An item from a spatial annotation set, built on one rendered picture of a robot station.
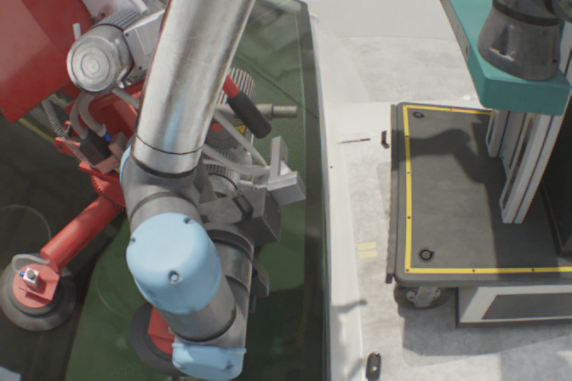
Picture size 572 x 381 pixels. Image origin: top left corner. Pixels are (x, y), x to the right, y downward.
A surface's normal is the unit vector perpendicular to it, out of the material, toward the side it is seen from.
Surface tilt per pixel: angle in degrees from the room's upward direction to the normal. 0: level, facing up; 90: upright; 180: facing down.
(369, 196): 0
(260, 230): 90
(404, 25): 90
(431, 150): 0
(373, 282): 0
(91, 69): 81
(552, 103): 90
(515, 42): 73
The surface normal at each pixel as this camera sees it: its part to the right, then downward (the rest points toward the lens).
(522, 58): -0.47, 0.39
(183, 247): -0.10, -0.73
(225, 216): -0.39, -0.68
